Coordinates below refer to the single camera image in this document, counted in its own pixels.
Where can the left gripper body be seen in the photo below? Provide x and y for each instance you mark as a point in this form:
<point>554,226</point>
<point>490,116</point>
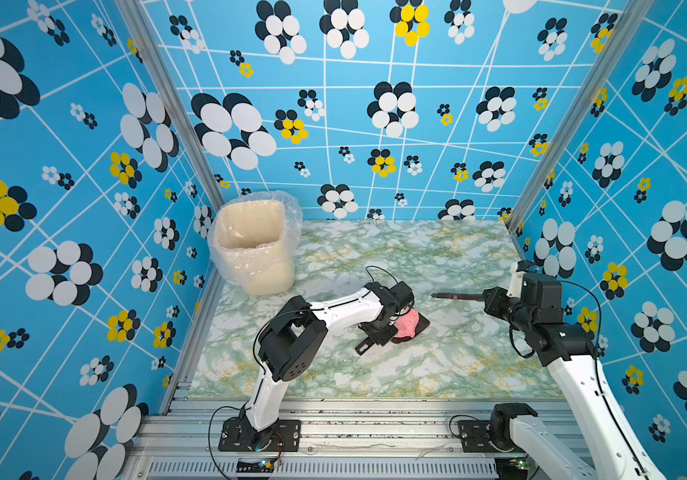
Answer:
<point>381,334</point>

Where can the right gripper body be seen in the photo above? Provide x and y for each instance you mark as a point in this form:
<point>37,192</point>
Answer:
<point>509,309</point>

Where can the cartoon face hand brush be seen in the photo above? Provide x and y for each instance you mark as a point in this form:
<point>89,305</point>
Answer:
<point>459,296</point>

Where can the black dustpan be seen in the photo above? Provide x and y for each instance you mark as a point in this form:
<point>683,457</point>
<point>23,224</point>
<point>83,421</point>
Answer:
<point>423,325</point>

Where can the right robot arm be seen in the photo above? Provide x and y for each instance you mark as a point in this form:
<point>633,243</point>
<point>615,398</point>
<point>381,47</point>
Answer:
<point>616,453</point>

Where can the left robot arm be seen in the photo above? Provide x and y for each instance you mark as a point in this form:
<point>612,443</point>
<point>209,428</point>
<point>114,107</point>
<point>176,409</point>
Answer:
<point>290,341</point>

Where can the pink paper scrap right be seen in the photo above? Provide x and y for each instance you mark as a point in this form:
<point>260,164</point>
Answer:
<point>406,326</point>

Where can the beige trash bin with liner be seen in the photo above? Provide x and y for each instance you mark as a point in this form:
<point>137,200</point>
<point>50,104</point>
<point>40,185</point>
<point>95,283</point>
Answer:
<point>254,239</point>

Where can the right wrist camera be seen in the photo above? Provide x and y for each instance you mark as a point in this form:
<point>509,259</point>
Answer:
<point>518,270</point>

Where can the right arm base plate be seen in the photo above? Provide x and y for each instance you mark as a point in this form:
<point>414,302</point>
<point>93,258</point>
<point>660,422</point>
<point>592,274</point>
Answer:
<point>481,437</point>

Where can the aluminium frame rail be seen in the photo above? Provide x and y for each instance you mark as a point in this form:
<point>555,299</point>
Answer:
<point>342,439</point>

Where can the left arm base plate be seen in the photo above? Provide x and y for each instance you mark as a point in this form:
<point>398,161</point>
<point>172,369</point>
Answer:
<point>239,436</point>

